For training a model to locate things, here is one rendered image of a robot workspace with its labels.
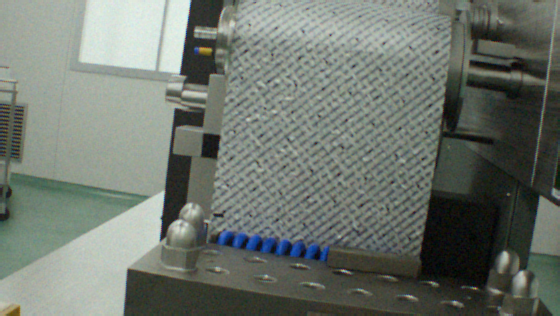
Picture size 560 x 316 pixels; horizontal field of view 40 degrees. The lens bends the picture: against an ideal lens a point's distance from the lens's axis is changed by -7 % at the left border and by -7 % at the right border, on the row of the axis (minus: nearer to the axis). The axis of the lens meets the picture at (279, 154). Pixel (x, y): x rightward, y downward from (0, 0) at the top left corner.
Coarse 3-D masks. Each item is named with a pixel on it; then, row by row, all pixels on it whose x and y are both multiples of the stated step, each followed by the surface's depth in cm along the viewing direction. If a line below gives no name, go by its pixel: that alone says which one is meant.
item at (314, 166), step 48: (240, 96) 88; (288, 96) 88; (336, 96) 87; (240, 144) 88; (288, 144) 88; (336, 144) 87; (384, 144) 87; (432, 144) 86; (240, 192) 89; (288, 192) 88; (336, 192) 88; (384, 192) 87; (336, 240) 88; (384, 240) 88
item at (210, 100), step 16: (224, 80) 95; (192, 96) 97; (208, 96) 96; (224, 96) 96; (208, 112) 96; (176, 128) 97; (192, 128) 98; (208, 128) 96; (176, 144) 97; (192, 144) 97; (208, 144) 96; (192, 160) 97; (208, 160) 97; (192, 176) 98; (208, 176) 97; (192, 192) 98; (208, 192) 98; (208, 208) 98
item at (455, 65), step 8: (456, 24) 89; (456, 32) 87; (456, 40) 87; (456, 48) 86; (456, 56) 86; (456, 64) 86; (448, 72) 86; (456, 72) 86; (448, 80) 86; (456, 80) 86; (448, 88) 87; (456, 88) 86; (448, 96) 87; (456, 96) 87; (448, 104) 88; (448, 112) 89
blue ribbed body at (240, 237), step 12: (228, 240) 87; (240, 240) 86; (252, 240) 86; (276, 240) 88; (288, 240) 87; (276, 252) 86; (288, 252) 86; (300, 252) 86; (312, 252) 85; (324, 252) 85
